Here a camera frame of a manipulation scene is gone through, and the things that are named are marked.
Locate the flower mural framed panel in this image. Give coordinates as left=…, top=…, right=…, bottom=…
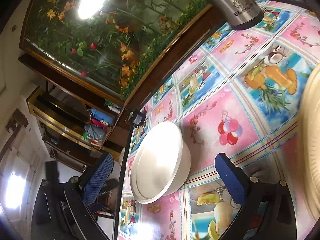
left=20, top=0, right=208, bottom=104

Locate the stainless steel thermos jug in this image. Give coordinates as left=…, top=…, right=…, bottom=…
left=207, top=0, right=264, bottom=30

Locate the colourful fruit print tablecloth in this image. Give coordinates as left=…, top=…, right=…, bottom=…
left=117, top=0, right=319, bottom=239

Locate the small black table object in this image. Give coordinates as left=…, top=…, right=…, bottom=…
left=125, top=109, right=146, bottom=127

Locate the white round bowl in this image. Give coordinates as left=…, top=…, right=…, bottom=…
left=130, top=121, right=191, bottom=204

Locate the beige paper bowl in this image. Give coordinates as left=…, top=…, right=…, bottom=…
left=297, top=66, right=319, bottom=221

